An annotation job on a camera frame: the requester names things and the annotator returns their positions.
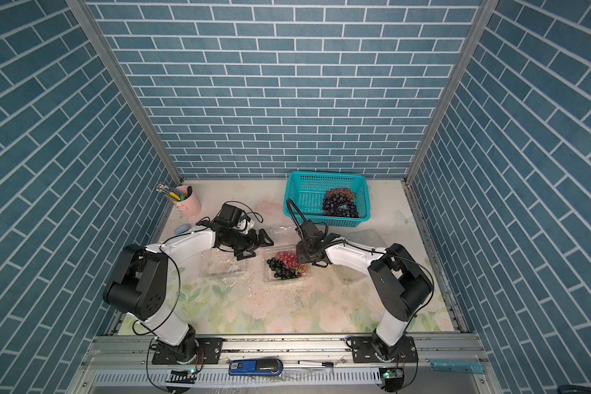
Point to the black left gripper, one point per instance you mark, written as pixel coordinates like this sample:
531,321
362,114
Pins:
252,243

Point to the red grape bunch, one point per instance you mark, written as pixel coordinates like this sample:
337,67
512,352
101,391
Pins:
290,261

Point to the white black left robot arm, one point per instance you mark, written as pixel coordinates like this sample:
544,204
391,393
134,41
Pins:
137,284

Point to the black marker pen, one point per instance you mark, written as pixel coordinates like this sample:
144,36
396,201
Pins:
316,364

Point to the pink pen cup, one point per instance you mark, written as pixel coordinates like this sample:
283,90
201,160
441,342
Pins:
190,206

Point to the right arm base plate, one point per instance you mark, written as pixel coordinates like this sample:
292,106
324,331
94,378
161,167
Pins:
373,349

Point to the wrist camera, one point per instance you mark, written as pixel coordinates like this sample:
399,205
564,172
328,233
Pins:
309,232
234,218

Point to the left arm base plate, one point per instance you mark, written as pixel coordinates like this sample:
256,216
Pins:
212,349

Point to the blue black handheld device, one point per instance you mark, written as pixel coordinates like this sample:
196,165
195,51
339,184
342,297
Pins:
264,367

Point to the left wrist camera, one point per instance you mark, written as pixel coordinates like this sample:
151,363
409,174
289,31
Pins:
234,218

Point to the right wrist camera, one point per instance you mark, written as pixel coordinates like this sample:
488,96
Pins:
309,232

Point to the teal plastic basket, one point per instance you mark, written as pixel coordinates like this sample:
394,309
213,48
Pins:
306,191

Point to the clear clamshell container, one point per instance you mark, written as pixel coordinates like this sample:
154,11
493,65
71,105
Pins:
285,239
366,238
218,264

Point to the teal metal bracket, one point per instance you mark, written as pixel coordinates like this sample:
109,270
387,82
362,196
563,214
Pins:
461,367

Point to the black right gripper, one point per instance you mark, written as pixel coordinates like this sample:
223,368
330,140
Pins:
300,248

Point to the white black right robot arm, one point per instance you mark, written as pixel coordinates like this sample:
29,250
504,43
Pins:
403,285

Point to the small blue stapler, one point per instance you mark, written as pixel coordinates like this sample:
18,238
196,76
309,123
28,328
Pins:
183,229

